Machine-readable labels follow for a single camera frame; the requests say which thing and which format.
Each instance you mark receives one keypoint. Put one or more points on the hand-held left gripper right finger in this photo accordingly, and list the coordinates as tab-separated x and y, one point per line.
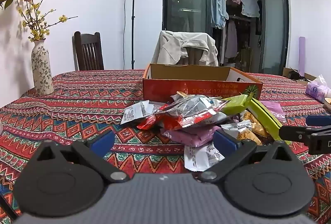
225	141

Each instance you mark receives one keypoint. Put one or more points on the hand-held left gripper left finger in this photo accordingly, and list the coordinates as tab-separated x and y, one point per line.
103	141

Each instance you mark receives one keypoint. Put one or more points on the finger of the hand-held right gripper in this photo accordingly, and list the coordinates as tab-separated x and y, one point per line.
319	120
294	132

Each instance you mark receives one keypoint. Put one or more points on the pile of snack packets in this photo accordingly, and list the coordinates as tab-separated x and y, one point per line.
191	110

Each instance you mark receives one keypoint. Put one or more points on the red orange cardboard box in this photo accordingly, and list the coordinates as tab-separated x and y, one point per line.
196	86

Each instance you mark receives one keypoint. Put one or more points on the beige bowl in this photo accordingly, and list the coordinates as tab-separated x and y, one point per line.
328	103

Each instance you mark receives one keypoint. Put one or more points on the pink flat plastic pouch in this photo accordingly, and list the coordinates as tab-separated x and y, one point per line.
275	108

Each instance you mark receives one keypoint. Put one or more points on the purple tissue pack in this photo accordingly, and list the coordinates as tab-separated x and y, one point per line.
316	89

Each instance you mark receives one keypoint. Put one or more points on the brown cardboard box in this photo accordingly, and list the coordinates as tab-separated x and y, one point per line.
310	76

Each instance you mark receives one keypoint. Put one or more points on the purple rolled yoga mat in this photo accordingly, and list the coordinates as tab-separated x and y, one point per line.
301	55

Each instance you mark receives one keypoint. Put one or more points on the dark wooden chair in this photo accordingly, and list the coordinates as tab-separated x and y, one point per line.
88	53

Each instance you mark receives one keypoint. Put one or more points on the wooden chair under jacket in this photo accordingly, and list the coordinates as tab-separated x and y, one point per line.
194	56

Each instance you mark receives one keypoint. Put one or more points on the floral ceramic vase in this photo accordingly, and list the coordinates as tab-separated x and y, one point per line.
41	71

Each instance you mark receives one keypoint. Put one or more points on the pale pink hanging dress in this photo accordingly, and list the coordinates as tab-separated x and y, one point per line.
231	40

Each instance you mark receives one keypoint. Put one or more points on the beige jacket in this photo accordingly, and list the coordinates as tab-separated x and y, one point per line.
175	48

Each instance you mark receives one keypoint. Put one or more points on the light blue hanging shirt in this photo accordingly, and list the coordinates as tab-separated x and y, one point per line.
218	1

